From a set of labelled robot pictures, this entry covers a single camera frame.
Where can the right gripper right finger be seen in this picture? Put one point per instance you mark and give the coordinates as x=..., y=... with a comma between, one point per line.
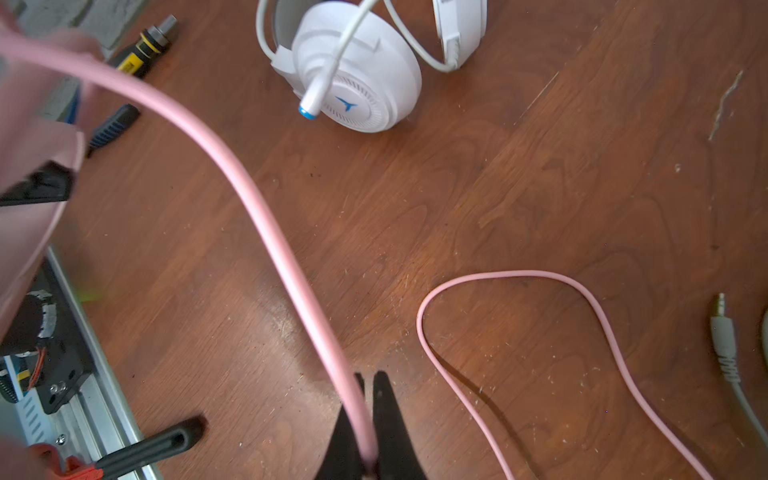
x=397, y=457

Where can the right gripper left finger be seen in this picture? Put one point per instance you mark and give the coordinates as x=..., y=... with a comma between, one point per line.
x=342, y=459

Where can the pink headphones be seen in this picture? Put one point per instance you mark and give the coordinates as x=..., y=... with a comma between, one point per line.
x=28, y=142

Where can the white headphones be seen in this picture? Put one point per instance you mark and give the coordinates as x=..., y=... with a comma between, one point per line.
x=344, y=61

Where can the red black pipe wrench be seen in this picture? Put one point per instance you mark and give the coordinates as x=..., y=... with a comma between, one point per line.
x=163, y=445

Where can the blue black pliers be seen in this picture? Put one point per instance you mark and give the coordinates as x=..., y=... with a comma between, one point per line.
x=110, y=130

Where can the yellow black screwdriver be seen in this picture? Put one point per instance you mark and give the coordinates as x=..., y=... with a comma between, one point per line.
x=137, y=59

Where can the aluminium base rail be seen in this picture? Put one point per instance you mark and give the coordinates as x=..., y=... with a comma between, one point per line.
x=92, y=418

